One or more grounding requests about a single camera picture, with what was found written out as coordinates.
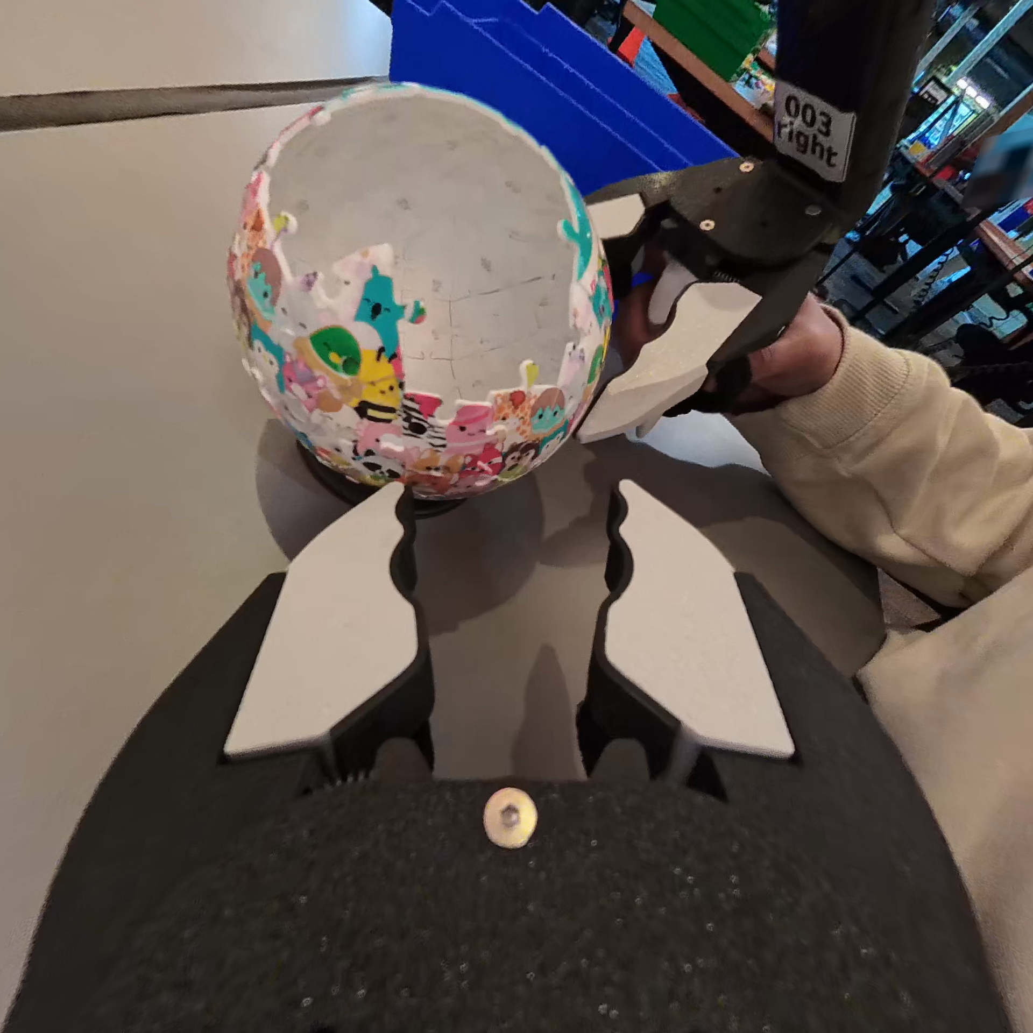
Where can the green plastic bin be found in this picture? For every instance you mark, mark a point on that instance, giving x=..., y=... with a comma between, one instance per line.
x=710, y=32

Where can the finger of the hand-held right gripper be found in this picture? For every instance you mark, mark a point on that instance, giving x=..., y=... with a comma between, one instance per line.
x=670, y=363
x=617, y=218

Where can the blue plastic bin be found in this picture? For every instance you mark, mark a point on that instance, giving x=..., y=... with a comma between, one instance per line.
x=565, y=89

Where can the black ball stand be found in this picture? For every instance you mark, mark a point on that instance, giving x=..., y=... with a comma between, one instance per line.
x=347, y=484

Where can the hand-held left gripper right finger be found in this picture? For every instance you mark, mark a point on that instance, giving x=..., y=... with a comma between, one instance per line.
x=694, y=646

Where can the person's cream sweatshirt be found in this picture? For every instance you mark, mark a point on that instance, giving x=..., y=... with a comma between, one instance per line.
x=968, y=767

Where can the person's right hand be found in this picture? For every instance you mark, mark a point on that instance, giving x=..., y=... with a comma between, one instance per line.
x=799, y=355

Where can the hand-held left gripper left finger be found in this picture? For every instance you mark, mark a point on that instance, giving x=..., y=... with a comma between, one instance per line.
x=331, y=637

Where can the colourful puzzle ball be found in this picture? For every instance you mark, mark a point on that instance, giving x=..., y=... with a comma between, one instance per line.
x=420, y=266

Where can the wooden table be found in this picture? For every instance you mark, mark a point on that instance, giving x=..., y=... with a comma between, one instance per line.
x=710, y=89

